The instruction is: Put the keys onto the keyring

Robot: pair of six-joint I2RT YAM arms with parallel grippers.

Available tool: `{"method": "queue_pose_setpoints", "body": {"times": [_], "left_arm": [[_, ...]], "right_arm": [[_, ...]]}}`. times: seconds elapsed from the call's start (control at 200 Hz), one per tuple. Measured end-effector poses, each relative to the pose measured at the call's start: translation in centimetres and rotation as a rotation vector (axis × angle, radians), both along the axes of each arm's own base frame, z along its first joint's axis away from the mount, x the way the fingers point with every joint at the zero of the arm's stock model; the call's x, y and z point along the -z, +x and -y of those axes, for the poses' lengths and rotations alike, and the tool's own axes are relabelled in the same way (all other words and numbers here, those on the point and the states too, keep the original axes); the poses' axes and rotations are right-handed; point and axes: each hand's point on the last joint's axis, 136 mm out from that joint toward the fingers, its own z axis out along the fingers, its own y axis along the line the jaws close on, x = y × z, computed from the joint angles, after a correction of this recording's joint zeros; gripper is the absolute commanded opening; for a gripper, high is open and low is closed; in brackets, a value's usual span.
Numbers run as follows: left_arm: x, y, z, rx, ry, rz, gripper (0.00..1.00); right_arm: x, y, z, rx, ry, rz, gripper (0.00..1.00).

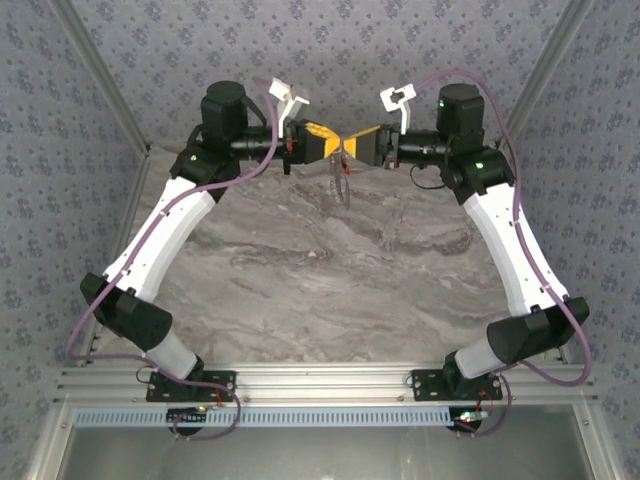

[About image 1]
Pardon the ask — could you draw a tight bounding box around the grey slotted cable duct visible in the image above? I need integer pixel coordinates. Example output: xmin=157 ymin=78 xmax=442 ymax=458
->
xmin=73 ymin=405 xmax=455 ymax=429

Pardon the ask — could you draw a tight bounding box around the aluminium mounting rail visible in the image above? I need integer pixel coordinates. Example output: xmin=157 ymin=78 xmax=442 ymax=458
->
xmin=53 ymin=363 xmax=599 ymax=405

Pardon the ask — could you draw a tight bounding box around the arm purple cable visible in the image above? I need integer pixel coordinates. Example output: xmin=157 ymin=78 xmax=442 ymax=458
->
xmin=413 ymin=68 xmax=594 ymax=386
xmin=66 ymin=74 xmax=279 ymax=386

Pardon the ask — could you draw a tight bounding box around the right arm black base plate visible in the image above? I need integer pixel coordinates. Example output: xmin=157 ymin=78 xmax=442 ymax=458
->
xmin=411 ymin=368 xmax=503 ymax=403

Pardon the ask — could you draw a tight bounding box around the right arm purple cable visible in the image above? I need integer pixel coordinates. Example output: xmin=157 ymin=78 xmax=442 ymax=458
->
xmin=413 ymin=68 xmax=594 ymax=386

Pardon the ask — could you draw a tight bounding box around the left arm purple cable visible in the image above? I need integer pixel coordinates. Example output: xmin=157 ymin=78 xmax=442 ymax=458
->
xmin=66 ymin=74 xmax=279 ymax=386

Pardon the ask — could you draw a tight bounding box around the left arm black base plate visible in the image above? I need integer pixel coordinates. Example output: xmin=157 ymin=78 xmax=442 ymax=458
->
xmin=146 ymin=369 xmax=237 ymax=404

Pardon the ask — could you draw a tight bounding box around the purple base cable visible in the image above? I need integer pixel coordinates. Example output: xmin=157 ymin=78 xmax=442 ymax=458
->
xmin=457 ymin=374 xmax=514 ymax=439
xmin=171 ymin=382 xmax=242 ymax=442

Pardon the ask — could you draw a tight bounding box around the aluminium frame post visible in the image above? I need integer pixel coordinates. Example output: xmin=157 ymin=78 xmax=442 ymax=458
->
xmin=493 ymin=0 xmax=597 ymax=155
xmin=48 ymin=0 xmax=152 ymax=157

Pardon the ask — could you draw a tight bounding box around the small black circuit board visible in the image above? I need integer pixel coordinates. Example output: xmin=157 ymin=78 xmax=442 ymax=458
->
xmin=166 ymin=407 xmax=210 ymax=435
xmin=448 ymin=407 xmax=489 ymax=432

